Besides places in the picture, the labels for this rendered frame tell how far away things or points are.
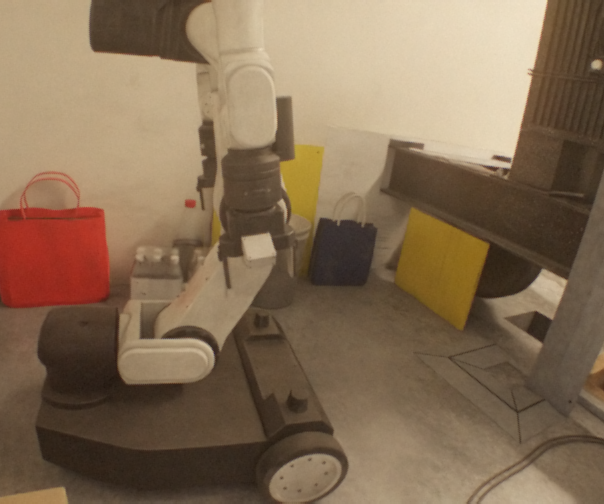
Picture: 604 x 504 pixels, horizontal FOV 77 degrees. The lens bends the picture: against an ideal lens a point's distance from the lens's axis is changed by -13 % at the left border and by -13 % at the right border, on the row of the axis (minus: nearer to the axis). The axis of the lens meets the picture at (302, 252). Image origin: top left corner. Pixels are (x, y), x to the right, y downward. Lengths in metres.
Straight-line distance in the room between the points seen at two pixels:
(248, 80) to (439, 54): 1.93
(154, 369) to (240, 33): 0.67
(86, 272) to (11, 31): 0.89
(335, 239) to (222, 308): 1.12
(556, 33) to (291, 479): 1.63
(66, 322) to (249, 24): 0.68
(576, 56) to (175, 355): 1.54
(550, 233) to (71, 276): 1.78
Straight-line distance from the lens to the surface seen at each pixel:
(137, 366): 0.94
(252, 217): 0.65
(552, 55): 1.76
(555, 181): 1.75
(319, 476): 1.01
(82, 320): 0.97
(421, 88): 2.37
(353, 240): 2.00
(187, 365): 0.94
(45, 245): 1.67
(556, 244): 1.73
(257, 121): 0.59
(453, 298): 1.95
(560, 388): 1.64
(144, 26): 0.80
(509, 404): 1.56
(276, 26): 1.87
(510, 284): 2.17
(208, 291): 0.91
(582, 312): 1.53
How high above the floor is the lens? 0.84
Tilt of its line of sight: 20 degrees down
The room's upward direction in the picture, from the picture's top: 9 degrees clockwise
